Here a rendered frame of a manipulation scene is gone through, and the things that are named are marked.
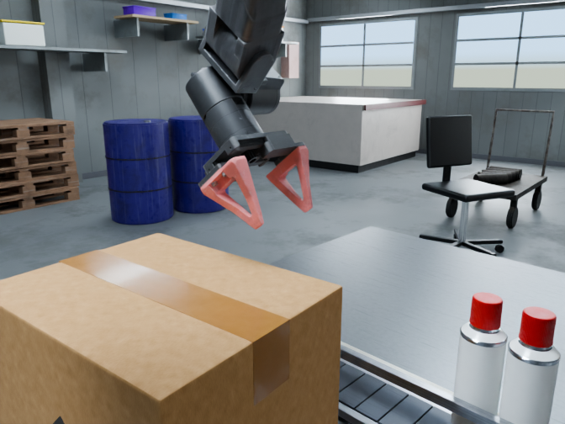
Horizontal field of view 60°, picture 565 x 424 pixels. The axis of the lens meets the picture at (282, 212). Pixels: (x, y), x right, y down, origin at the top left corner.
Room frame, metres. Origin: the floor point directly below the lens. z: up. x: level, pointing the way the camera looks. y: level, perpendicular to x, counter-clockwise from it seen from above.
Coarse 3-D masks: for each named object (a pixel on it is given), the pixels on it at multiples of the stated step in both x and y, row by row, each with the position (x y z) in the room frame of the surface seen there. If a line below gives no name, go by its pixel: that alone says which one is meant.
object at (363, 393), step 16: (352, 368) 0.69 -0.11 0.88; (352, 384) 0.65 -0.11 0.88; (368, 384) 0.65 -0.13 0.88; (384, 384) 0.65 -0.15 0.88; (352, 400) 0.61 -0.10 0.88; (368, 400) 0.61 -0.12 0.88; (384, 400) 0.61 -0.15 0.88; (400, 400) 0.61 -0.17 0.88; (416, 400) 0.61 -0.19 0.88; (368, 416) 0.58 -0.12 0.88; (384, 416) 0.58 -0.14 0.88; (400, 416) 0.58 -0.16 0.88; (416, 416) 0.58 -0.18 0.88; (432, 416) 0.58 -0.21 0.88; (448, 416) 0.58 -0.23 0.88
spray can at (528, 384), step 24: (528, 312) 0.48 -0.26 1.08; (552, 312) 0.48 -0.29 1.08; (528, 336) 0.47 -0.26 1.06; (552, 336) 0.47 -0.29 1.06; (528, 360) 0.46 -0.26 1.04; (552, 360) 0.46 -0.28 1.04; (504, 384) 0.49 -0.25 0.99; (528, 384) 0.46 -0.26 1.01; (552, 384) 0.46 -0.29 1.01; (504, 408) 0.48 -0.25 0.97; (528, 408) 0.46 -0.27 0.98
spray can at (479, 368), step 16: (480, 304) 0.51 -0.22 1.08; (496, 304) 0.51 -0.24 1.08; (480, 320) 0.51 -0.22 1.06; (496, 320) 0.50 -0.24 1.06; (464, 336) 0.51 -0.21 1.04; (480, 336) 0.50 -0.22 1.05; (496, 336) 0.50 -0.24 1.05; (464, 352) 0.51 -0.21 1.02; (480, 352) 0.50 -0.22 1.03; (496, 352) 0.50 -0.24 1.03; (464, 368) 0.51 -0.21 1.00; (480, 368) 0.50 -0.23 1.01; (496, 368) 0.50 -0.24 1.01; (464, 384) 0.51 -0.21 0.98; (480, 384) 0.50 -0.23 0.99; (496, 384) 0.50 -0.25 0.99; (464, 400) 0.50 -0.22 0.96; (480, 400) 0.50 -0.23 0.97; (496, 400) 0.50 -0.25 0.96
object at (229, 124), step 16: (208, 112) 0.60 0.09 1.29; (224, 112) 0.59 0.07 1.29; (240, 112) 0.60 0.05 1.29; (208, 128) 0.61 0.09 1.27; (224, 128) 0.59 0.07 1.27; (240, 128) 0.58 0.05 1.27; (256, 128) 0.59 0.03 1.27; (224, 144) 0.55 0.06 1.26; (240, 144) 0.56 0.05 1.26; (256, 144) 0.58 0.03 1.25; (256, 160) 0.60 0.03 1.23
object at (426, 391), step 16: (352, 352) 0.61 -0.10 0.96; (368, 368) 0.58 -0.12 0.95; (384, 368) 0.57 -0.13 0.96; (400, 384) 0.55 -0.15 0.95; (416, 384) 0.53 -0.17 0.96; (432, 400) 0.52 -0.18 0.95; (448, 400) 0.50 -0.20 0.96; (464, 416) 0.49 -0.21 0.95; (480, 416) 0.48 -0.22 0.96; (496, 416) 0.47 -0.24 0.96
